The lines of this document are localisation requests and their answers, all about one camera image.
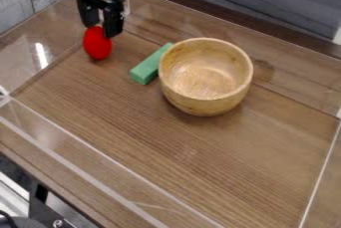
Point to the wooden bowl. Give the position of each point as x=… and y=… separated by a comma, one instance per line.
x=204, y=75

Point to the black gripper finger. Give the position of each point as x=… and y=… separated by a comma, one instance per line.
x=88, y=12
x=113, y=19

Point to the black table leg bracket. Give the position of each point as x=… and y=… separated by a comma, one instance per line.
x=41, y=212

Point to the green rectangular block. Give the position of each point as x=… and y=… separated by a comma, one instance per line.
x=145, y=70

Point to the clear acrylic tray wall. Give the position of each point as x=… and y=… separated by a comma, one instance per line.
x=137, y=164

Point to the red toy strawberry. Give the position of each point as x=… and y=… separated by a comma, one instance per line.
x=96, y=44

